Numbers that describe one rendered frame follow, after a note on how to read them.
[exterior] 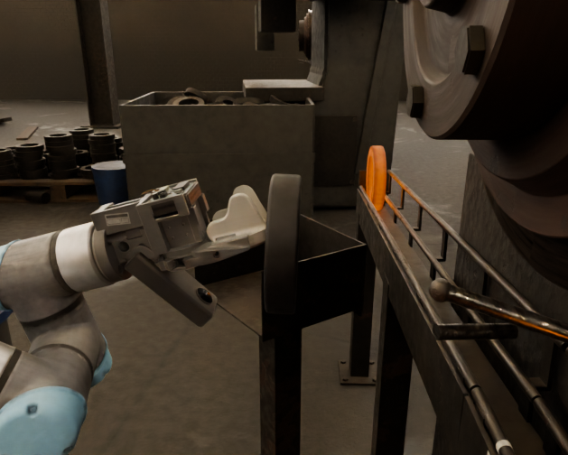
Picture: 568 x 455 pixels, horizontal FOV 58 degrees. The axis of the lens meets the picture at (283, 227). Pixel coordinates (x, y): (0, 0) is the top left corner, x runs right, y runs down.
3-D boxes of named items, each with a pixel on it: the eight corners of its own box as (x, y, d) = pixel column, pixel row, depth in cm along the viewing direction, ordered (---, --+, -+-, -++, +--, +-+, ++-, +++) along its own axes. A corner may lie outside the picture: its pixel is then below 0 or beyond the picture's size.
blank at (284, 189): (302, 169, 63) (274, 167, 63) (302, 183, 48) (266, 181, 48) (296, 289, 66) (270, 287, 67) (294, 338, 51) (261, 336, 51)
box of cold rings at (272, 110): (303, 197, 369) (305, 83, 343) (313, 237, 291) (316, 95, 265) (160, 198, 367) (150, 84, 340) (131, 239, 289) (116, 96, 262)
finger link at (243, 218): (280, 185, 52) (194, 207, 53) (294, 238, 54) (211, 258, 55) (282, 179, 55) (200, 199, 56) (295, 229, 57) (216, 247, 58)
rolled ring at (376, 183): (376, 148, 136) (387, 148, 136) (367, 143, 154) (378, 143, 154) (372, 216, 140) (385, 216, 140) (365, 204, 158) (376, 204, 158)
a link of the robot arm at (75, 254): (73, 303, 57) (101, 273, 64) (112, 294, 56) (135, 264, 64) (46, 241, 54) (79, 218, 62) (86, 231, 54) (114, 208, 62)
